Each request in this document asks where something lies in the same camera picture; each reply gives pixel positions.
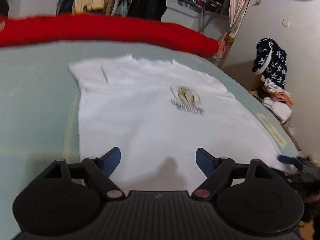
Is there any black hanging jacket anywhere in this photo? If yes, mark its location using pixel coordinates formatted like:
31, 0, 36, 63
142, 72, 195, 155
127, 0, 167, 21

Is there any white wall switch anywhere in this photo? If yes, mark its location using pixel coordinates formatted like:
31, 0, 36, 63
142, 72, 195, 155
282, 19, 290, 28

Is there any yellow hanging garment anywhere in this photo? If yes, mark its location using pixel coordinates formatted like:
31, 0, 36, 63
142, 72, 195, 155
72, 0, 105, 15

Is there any pink striped curtain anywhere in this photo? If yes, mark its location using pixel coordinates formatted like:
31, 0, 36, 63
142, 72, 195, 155
213, 0, 248, 61

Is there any teal plaid bed blanket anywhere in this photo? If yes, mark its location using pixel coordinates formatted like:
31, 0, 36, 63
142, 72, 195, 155
1, 41, 297, 239

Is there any red quilt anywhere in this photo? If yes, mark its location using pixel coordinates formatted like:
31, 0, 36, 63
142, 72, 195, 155
1, 14, 219, 57

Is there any pile of folded clothes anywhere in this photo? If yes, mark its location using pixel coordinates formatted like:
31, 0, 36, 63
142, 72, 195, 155
257, 76, 293, 124

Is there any navy star-patterned garment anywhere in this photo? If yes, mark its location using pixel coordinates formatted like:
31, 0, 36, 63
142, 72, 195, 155
252, 38, 287, 89

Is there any white t-shirt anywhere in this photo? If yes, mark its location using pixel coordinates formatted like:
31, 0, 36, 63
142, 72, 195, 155
68, 55, 286, 192

